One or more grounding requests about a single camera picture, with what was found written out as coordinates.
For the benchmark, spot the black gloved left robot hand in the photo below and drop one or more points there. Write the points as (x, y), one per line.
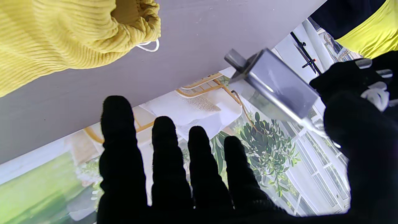
(339, 77)

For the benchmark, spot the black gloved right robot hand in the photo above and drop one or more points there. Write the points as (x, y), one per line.
(124, 186)

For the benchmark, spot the silver grey charger head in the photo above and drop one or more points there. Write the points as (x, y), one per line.
(279, 84)

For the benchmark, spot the black metal stand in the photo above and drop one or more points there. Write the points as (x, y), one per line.
(303, 51)

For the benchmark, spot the person in navy yellow clothes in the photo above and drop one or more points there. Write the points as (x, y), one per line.
(370, 25)

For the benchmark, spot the printed sunroom backdrop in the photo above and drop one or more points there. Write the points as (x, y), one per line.
(192, 109)

